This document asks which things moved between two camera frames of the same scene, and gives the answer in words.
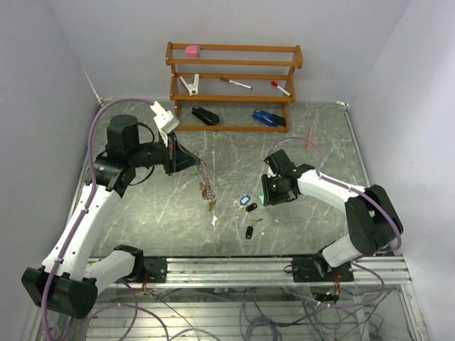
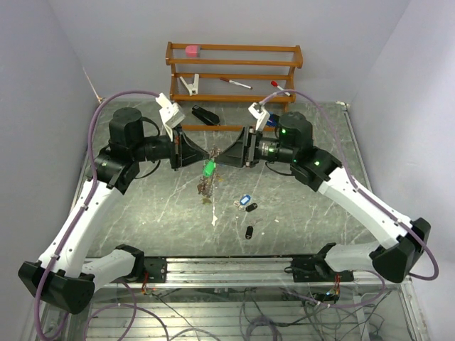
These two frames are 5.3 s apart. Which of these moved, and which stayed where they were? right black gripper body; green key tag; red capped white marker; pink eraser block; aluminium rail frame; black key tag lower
Moved: right black gripper body; green key tag
Stayed: pink eraser block; aluminium rail frame; black key tag lower; red capped white marker
